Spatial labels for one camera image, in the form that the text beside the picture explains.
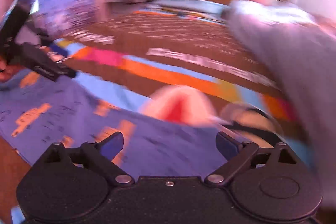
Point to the blue printed pajama pant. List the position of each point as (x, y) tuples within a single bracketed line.
[(33, 116)]

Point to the colorful paul frank bedspread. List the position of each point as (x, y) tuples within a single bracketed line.
[(177, 68)]

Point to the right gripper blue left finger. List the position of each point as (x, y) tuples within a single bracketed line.
[(98, 158)]

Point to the grey lavender duvet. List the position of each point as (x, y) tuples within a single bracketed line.
[(300, 53)]

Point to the light blue pillow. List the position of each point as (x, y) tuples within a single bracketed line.
[(202, 6)]

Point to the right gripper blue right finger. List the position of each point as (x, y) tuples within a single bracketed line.
[(238, 152)]

